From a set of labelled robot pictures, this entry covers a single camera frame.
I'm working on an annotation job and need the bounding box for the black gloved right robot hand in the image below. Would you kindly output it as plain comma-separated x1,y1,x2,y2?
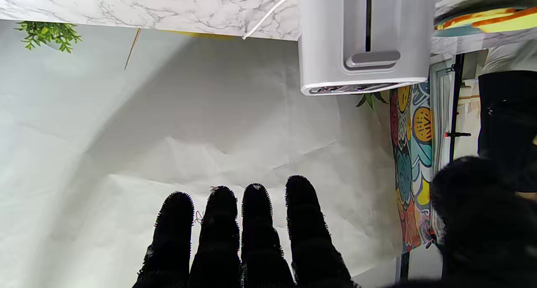
132,156,537,288

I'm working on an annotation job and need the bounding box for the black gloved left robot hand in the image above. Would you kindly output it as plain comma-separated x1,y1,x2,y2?
478,70,537,192

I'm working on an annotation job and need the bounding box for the yellow toast slice orange crust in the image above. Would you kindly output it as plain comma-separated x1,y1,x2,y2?
436,8,519,29
472,9,537,33

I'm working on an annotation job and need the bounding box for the white two-slot toaster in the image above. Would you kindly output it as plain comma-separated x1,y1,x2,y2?
299,0,437,96

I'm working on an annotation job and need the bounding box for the black tripod stand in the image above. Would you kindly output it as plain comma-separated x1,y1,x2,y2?
445,53,472,163

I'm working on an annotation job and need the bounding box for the colourful mural banner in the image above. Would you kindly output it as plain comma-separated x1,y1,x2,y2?
389,80,437,255

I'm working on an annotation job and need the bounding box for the teal round plate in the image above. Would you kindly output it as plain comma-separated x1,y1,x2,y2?
433,5,537,38

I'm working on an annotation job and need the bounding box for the large leafy green plant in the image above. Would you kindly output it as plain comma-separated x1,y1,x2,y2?
357,92,388,111

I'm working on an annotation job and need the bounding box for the white wrinkled backdrop cloth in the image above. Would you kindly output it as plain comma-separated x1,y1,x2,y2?
0,20,403,288

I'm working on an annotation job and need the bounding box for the small potted green plant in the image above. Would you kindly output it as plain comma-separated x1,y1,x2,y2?
15,21,83,53

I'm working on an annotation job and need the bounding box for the white toaster power cord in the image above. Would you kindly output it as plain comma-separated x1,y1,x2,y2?
242,0,299,40

